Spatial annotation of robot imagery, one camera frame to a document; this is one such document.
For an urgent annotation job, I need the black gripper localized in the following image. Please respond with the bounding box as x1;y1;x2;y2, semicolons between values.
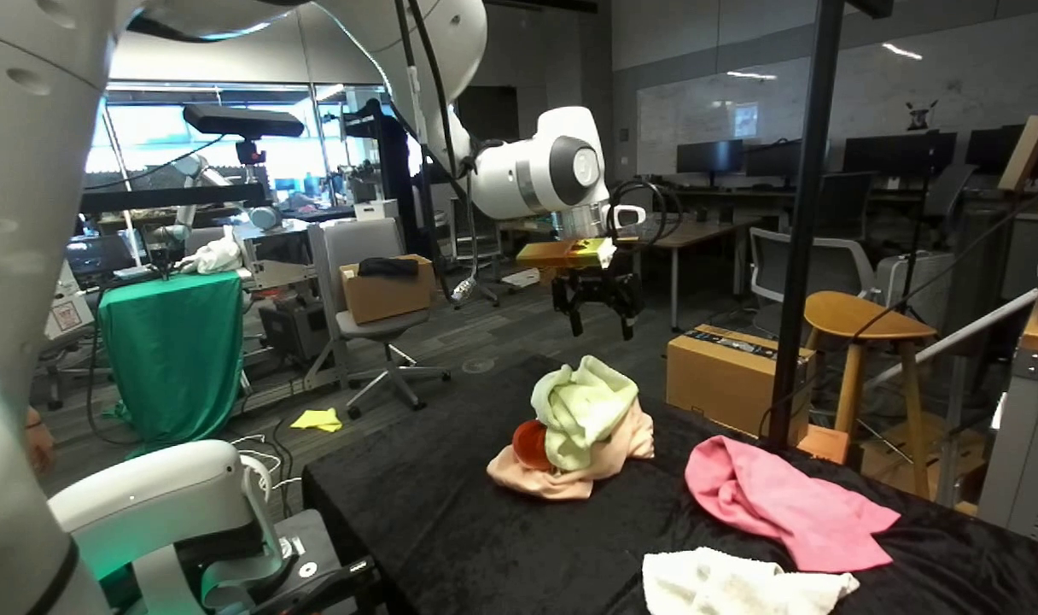
552;269;642;340

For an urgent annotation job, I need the light green towel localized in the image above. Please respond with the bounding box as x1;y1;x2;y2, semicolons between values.
528;355;639;471

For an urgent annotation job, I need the peach cloth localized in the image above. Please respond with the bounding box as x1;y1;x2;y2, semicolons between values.
485;404;656;502

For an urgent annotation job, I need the white towel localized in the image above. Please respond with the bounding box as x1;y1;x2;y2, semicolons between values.
642;546;862;615

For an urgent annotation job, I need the pink towel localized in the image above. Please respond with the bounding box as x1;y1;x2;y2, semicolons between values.
682;437;901;572

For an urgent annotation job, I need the red plush radish toy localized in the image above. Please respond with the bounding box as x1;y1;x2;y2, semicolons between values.
511;420;551;471

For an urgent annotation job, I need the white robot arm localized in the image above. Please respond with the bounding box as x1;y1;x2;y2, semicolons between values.
0;0;488;465

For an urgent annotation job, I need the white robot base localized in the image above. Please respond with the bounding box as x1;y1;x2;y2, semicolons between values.
0;371;361;615

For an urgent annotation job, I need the wooden desk in background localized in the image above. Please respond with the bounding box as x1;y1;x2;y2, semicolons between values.
650;218;742;332

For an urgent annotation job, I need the cardboard box on floor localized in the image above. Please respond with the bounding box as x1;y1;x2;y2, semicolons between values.
665;324;777;437

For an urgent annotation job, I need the office chair with box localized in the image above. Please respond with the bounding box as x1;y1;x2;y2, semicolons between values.
306;218;451;408

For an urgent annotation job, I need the wooden stool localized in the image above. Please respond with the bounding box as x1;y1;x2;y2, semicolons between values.
802;289;934;494

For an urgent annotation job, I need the black table cloth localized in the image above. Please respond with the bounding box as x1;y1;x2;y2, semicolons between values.
305;355;1038;615

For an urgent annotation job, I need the black vertical pole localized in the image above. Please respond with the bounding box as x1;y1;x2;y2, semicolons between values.
766;0;843;445

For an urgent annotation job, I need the green draped cloth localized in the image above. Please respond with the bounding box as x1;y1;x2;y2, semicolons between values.
99;274;242;445

